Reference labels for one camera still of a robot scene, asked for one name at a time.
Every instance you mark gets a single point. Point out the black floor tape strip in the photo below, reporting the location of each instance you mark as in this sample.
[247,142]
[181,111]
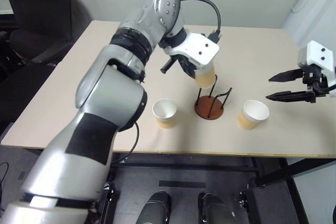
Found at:
[181,183]

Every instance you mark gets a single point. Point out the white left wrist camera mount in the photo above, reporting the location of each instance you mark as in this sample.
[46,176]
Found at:
[197,48]

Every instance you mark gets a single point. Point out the black table frame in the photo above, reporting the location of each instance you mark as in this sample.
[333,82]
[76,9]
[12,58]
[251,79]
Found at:
[288,170]

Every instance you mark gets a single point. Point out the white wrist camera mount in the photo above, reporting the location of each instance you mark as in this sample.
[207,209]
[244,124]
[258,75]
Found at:
[321,57]
[197,48]

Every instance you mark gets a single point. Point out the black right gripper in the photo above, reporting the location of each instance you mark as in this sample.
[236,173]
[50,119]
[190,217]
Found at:
[313,77]

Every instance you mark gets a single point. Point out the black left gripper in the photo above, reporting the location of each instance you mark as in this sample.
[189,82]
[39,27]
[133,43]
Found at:
[183,58]

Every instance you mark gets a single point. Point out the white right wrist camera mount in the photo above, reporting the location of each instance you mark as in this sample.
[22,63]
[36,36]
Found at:
[321,57]

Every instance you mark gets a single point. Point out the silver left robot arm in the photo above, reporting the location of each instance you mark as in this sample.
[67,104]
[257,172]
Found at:
[105,90]

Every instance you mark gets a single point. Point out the black office chair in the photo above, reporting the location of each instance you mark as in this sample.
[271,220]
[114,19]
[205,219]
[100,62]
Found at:
[39,11]

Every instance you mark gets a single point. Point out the brown paper cup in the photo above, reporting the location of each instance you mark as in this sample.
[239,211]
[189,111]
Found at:
[165,120]
[206,78]
[249,121]

